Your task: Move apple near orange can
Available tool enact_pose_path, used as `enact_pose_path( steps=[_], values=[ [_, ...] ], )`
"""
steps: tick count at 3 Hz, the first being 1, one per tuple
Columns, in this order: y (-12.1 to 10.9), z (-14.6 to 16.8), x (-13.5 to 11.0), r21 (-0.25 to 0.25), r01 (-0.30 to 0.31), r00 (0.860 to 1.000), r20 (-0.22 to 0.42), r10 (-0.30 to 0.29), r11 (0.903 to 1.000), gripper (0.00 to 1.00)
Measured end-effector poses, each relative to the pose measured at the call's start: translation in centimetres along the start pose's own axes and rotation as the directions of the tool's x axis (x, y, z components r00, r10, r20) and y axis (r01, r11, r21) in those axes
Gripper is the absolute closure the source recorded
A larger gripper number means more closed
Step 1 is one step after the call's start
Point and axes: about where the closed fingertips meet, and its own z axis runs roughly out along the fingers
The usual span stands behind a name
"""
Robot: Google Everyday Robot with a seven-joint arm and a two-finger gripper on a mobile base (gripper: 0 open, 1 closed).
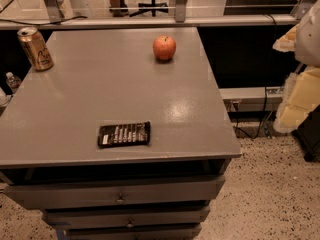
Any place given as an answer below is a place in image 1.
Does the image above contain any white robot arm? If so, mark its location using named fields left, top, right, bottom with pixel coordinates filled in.
left=273, top=1, right=320, bottom=133

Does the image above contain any clear plastic water bottle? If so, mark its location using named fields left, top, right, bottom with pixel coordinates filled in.
left=6, top=72, right=22, bottom=94

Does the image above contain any black office chair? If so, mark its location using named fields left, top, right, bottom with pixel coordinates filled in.
left=130, top=0, right=169, bottom=17

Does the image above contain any aluminium frame rail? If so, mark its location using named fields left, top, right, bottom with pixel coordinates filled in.
left=220, top=87, right=283, bottom=112

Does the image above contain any black cable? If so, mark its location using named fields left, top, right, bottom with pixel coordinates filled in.
left=233, top=87, right=272, bottom=140

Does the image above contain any black snack bar wrapper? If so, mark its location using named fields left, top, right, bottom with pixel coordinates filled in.
left=97, top=121, right=151, bottom=149

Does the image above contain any grey drawer cabinet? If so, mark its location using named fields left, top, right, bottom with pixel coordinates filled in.
left=0, top=28, right=240, bottom=240

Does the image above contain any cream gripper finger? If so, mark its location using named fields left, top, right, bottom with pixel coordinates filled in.
left=273, top=66, right=320, bottom=133

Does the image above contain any orange soda can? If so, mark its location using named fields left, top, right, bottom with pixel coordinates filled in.
left=17, top=27, right=54, bottom=71

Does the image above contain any red apple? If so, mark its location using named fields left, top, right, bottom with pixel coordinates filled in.
left=153, top=35, right=176, bottom=61

